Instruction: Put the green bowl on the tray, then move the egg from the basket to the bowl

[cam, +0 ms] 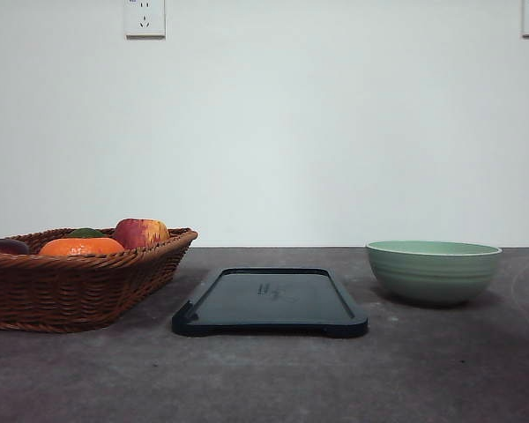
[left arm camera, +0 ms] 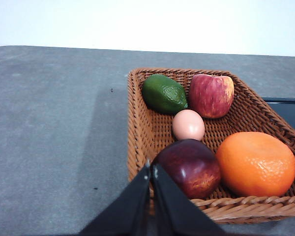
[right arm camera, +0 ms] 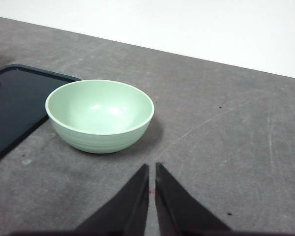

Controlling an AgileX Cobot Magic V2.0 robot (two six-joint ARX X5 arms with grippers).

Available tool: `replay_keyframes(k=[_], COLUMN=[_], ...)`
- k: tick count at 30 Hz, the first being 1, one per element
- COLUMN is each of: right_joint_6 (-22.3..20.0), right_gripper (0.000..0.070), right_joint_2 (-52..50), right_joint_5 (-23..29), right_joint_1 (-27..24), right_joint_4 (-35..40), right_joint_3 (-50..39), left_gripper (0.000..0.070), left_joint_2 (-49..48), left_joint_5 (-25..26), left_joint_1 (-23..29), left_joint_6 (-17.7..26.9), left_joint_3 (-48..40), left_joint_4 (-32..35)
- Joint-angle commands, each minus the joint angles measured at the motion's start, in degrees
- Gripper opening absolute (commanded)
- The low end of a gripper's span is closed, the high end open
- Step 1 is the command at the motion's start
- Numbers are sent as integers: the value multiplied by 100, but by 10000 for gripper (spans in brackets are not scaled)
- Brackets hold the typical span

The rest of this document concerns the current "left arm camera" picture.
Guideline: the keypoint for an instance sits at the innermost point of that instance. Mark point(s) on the orange mandarin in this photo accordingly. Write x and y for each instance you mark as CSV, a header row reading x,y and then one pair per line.
x,y
255,164

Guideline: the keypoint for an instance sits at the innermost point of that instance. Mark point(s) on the brown egg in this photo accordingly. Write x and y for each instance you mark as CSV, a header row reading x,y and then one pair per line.
x,y
188,124

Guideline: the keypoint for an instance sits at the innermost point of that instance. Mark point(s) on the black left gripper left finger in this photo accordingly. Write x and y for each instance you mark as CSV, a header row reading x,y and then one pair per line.
x,y
126,214

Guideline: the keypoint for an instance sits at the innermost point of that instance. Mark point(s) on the red striped apple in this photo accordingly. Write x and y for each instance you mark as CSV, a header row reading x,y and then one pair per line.
x,y
212,96

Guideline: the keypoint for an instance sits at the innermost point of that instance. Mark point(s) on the green lime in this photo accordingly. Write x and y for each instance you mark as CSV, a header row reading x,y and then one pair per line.
x,y
163,95

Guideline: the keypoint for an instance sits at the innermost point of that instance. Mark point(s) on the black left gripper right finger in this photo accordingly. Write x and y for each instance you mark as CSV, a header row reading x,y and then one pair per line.
x,y
177,215

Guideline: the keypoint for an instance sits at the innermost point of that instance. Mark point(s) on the brown wicker basket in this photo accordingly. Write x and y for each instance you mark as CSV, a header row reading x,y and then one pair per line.
x,y
149,131

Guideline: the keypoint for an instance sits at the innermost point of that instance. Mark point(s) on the dark rectangular tray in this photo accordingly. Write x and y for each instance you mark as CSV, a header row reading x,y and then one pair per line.
x,y
285,106

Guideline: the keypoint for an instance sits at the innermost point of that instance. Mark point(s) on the dark red apple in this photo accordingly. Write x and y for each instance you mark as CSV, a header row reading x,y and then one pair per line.
x,y
193,165

